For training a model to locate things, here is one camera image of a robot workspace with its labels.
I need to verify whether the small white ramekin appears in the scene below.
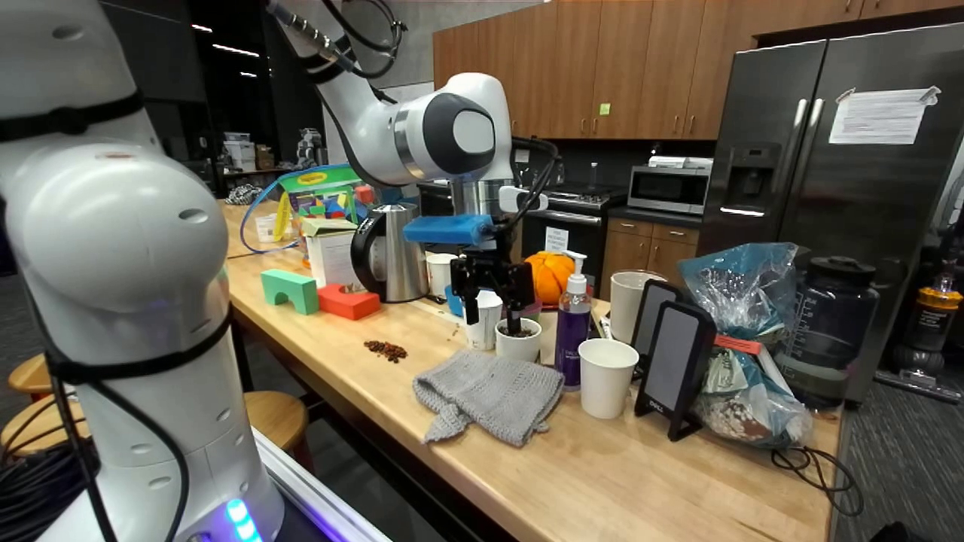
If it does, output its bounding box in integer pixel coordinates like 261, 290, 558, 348
493, 315, 546, 367

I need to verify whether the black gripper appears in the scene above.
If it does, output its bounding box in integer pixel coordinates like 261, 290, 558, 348
445, 244, 540, 340

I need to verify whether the orange pumpkin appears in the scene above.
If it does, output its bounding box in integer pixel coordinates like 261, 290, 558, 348
521, 249, 577, 310

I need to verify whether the brown cabinet above refrigerator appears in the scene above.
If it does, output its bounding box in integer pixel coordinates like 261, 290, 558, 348
748, 0, 964, 46

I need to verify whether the tall gray cup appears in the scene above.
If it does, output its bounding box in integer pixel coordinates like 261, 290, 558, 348
608, 269, 667, 346

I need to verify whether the steel electric kettle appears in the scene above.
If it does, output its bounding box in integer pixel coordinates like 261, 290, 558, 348
349, 202, 432, 305

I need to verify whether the silver microwave oven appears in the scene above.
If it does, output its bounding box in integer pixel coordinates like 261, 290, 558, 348
625, 164, 713, 218

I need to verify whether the red foam block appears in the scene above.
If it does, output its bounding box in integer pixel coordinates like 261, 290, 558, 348
315, 284, 386, 322

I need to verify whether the black floor cable bundle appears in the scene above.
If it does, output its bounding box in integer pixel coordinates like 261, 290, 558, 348
0, 441, 103, 542

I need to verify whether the yellow upright vacuum cleaner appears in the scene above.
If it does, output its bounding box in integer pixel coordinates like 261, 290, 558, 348
886, 236, 964, 387

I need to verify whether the colorful toy blocks box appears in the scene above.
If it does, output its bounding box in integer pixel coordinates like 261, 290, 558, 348
276, 164, 375, 226

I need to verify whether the black steel oven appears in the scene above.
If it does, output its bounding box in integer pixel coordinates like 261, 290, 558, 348
518, 194, 612, 290

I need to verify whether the white tray on microwave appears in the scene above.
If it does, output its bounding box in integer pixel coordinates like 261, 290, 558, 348
646, 154, 716, 174

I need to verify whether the black steel refrigerator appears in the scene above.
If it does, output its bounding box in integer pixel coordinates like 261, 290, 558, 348
698, 20, 964, 403

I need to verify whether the black table cable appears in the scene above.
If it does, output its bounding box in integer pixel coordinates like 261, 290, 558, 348
768, 444, 867, 520

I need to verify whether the gray knitted cloth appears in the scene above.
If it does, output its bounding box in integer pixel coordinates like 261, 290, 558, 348
411, 346, 568, 451

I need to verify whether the brown crumbs pile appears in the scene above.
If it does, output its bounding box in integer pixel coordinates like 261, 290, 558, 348
362, 337, 411, 364

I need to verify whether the blue plastic bag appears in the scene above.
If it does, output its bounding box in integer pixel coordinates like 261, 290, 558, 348
679, 241, 818, 451

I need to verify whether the black blender jar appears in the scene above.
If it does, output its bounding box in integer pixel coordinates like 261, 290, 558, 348
777, 254, 884, 409

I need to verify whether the black flat speaker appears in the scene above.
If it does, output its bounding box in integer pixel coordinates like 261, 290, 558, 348
631, 297, 719, 445
629, 278, 684, 375

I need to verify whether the brown lower cabinet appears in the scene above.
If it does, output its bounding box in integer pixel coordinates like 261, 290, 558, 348
598, 211, 706, 297

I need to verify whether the purple soap bottle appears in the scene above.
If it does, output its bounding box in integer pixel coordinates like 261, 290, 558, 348
552, 272, 592, 387

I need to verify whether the white box yellow lid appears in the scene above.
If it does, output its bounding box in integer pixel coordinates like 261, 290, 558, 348
299, 218, 365, 293

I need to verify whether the green foam arch block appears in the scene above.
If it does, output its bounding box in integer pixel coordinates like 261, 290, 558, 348
258, 269, 321, 315

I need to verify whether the white paper sheet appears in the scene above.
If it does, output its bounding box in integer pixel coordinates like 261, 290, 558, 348
826, 83, 944, 151

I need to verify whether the wide brown wall cabinet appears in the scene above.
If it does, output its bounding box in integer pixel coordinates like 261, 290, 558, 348
432, 0, 749, 144

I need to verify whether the round wooden stool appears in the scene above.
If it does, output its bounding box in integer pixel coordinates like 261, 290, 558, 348
7, 352, 64, 401
0, 393, 94, 462
240, 387, 314, 469

